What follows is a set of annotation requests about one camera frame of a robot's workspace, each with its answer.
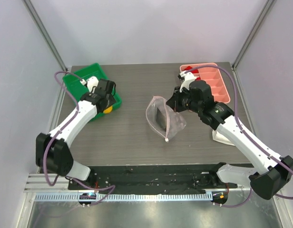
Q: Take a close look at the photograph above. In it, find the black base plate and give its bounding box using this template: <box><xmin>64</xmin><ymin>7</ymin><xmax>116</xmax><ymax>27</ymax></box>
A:
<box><xmin>68</xmin><ymin>165</ymin><xmax>238</xmax><ymax>194</ymax></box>

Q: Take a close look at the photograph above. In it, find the clear zip top bag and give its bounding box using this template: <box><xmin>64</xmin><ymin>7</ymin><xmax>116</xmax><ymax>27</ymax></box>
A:
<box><xmin>145</xmin><ymin>96</ymin><xmax>186</xmax><ymax>143</ymax></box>

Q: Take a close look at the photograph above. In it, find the yellow fake fruit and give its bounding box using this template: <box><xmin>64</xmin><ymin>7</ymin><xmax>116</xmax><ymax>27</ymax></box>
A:
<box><xmin>103</xmin><ymin>106</ymin><xmax>113</xmax><ymax>114</ymax></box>

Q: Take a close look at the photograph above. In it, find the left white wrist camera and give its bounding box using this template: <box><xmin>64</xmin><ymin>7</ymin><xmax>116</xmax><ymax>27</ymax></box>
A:
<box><xmin>80</xmin><ymin>76</ymin><xmax>99</xmax><ymax>92</ymax></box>

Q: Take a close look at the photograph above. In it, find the green plastic tray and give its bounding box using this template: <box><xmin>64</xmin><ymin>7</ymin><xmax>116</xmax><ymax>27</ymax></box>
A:
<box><xmin>62</xmin><ymin>62</ymin><xmax>123</xmax><ymax>123</ymax></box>

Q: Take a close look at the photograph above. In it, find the grey fake fish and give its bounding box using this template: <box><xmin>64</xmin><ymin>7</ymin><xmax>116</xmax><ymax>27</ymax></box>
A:
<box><xmin>156</xmin><ymin>108</ymin><xmax>167</xmax><ymax>131</ymax></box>

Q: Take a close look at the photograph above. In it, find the red fake food piece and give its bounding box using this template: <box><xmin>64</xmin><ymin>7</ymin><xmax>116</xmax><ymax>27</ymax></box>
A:
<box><xmin>184</xmin><ymin>66</ymin><xmax>199</xmax><ymax>74</ymax></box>

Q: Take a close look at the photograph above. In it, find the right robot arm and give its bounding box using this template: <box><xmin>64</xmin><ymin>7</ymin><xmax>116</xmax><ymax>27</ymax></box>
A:
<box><xmin>166</xmin><ymin>80</ymin><xmax>293</xmax><ymax>200</ymax></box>

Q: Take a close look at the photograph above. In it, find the white cloth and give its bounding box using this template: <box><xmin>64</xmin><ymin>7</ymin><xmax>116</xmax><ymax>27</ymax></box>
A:
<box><xmin>212</xmin><ymin>130</ymin><xmax>234</xmax><ymax>146</ymax></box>

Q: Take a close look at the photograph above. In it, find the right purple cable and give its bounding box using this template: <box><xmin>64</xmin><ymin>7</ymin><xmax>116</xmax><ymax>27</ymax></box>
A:
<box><xmin>182</xmin><ymin>65</ymin><xmax>293</xmax><ymax>208</ymax></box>

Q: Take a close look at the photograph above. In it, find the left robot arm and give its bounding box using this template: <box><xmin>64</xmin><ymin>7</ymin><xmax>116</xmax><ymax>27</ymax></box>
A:
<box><xmin>36</xmin><ymin>78</ymin><xmax>116</xmax><ymax>190</ymax></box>

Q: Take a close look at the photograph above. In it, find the aluminium front rail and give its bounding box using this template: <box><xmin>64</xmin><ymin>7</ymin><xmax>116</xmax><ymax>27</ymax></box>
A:
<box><xmin>24</xmin><ymin>174</ymin><xmax>242</xmax><ymax>205</ymax></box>

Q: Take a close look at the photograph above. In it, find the pink compartment tray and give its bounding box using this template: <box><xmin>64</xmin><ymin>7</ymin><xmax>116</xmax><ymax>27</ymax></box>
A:
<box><xmin>192</xmin><ymin>67</ymin><xmax>231</xmax><ymax>104</ymax></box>

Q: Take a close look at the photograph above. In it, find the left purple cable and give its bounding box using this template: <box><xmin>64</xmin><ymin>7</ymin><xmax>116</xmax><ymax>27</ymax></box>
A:
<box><xmin>42</xmin><ymin>71</ymin><xmax>116</xmax><ymax>206</ymax></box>

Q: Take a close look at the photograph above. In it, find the purple cable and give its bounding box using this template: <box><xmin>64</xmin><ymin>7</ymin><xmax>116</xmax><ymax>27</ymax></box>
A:
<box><xmin>42</xmin><ymin>71</ymin><xmax>116</xmax><ymax>206</ymax></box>
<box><xmin>182</xmin><ymin>65</ymin><xmax>293</xmax><ymax>208</ymax></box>

